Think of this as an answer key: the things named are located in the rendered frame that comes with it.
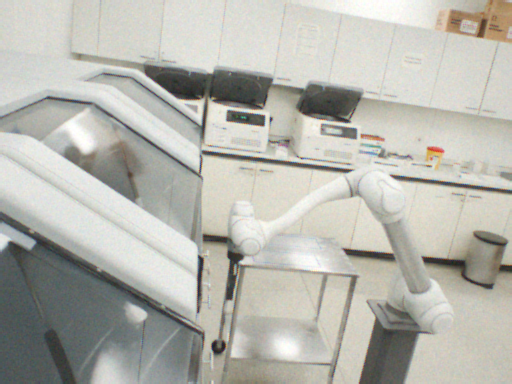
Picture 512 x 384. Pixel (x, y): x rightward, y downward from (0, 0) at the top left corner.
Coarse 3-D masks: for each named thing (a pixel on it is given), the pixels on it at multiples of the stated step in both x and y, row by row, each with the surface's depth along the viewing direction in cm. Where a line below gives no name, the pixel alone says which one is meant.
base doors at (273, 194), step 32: (224, 160) 428; (224, 192) 436; (256, 192) 440; (288, 192) 444; (416, 192) 460; (448, 192) 464; (480, 192) 467; (224, 224) 445; (320, 224) 458; (352, 224) 461; (416, 224) 470; (448, 224) 474; (480, 224) 478; (448, 256) 484
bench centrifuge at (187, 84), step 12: (144, 72) 426; (156, 72) 424; (168, 72) 421; (180, 72) 420; (192, 72) 417; (204, 72) 417; (168, 84) 445; (180, 84) 443; (192, 84) 440; (204, 84) 437; (180, 96) 462; (192, 96) 457; (204, 96) 465; (192, 108) 416
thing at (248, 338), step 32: (256, 256) 244; (288, 256) 251; (320, 256) 257; (320, 288) 293; (352, 288) 246; (224, 320) 290; (256, 320) 287; (288, 320) 293; (256, 352) 258; (288, 352) 262; (320, 352) 267
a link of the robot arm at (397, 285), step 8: (400, 272) 226; (392, 280) 230; (400, 280) 224; (392, 288) 229; (400, 288) 223; (392, 296) 229; (400, 296) 222; (392, 304) 230; (400, 304) 224; (408, 312) 227
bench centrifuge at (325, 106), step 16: (304, 96) 451; (320, 96) 454; (336, 96) 452; (352, 96) 451; (304, 112) 469; (320, 112) 480; (336, 112) 479; (352, 112) 465; (304, 128) 434; (320, 128) 435; (336, 128) 437; (352, 128) 440; (304, 144) 433; (320, 144) 435; (336, 144) 437; (352, 144) 438; (336, 160) 441; (352, 160) 443
